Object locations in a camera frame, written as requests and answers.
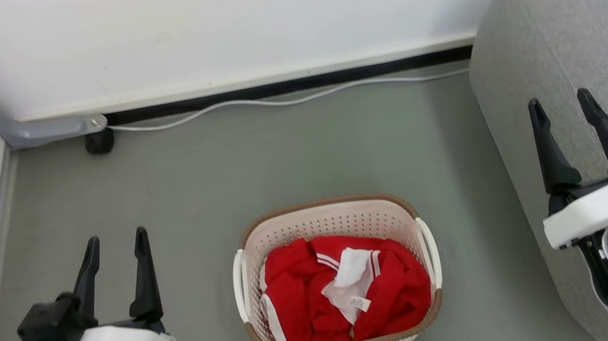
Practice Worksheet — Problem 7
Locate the cream laundry basket brown rim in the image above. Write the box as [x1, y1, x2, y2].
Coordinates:
[221, 181, 455, 341]

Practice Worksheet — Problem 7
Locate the black baseboard strip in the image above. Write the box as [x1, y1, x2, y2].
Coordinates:
[103, 44, 477, 129]

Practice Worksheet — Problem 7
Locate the black caster wheel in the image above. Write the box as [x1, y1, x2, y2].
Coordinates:
[83, 128, 118, 158]

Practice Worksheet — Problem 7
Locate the white floor cable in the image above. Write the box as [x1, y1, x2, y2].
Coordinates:
[107, 58, 472, 139]

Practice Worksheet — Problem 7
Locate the red garment with white stripes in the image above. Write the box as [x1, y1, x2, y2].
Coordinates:
[251, 216, 440, 341]

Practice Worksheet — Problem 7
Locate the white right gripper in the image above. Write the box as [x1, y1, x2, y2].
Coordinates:
[521, 83, 608, 251]

